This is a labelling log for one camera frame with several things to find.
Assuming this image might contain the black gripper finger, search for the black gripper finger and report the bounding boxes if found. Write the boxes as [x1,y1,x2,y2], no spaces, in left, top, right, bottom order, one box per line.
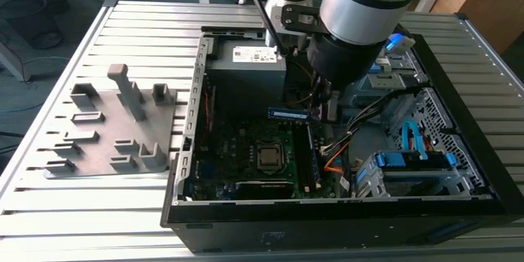
[310,72,330,122]
[327,89,343,123]

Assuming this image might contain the blue RAM stick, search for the blue RAM stick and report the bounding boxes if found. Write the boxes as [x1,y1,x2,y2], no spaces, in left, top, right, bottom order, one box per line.
[268,107,311,121]

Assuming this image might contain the grey metal drive cage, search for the grey metal drive cage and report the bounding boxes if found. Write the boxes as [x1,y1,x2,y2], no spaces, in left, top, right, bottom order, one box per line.
[351,151,488,198]
[351,50,430,108]

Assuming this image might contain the grey power supply unit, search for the grey power supply unit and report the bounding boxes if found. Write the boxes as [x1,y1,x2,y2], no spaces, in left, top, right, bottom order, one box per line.
[204,39,288,115]

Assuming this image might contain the silver CPU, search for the silver CPU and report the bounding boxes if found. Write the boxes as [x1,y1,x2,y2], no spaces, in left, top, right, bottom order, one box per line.
[258,145,283,166]

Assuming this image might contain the hard disk in blue carrier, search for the hard disk in blue carrier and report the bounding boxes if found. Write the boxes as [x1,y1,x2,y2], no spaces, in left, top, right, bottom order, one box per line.
[376,150,458,171]

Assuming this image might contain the green motherboard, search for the green motherboard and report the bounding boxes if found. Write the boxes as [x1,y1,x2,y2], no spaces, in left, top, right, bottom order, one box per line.
[192,114,354,200]

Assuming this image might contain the black graphics card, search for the black graphics card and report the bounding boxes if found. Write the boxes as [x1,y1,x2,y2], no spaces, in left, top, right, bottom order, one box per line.
[235,180,296,200]

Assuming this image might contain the wooden cabinet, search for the wooden cabinet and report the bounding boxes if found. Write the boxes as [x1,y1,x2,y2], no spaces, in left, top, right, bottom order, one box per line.
[432,0,524,56]

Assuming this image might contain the black PC case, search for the black PC case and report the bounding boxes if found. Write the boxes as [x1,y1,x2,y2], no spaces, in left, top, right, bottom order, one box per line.
[159,25,519,255]

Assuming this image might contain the grey parts rack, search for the grey parts rack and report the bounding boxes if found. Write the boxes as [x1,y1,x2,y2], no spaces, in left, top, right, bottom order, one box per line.
[43,63,179,180]

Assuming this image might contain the black cable bundle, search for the black cable bundle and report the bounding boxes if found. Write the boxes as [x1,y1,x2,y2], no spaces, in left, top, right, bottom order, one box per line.
[346,88,422,136]

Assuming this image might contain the grey white wire bundle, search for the grey white wire bundle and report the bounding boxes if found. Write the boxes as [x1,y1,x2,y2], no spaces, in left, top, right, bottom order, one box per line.
[322,131,354,155]

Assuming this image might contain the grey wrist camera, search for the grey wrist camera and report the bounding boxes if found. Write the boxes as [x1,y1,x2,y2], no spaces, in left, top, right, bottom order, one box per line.
[384,31,411,53]

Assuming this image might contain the black camera bracket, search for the black camera bracket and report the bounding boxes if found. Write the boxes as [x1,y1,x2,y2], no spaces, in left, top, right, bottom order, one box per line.
[272,4,323,34]

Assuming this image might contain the blue data cable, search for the blue data cable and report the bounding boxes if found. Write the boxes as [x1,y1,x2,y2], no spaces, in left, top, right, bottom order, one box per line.
[400,120,430,160]

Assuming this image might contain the orange power wires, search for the orange power wires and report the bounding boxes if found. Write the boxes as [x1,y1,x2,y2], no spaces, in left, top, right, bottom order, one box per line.
[324,139,354,173]

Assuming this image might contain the black camera cable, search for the black camera cable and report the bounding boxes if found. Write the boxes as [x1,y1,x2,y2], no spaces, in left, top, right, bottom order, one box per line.
[246,0,290,59]

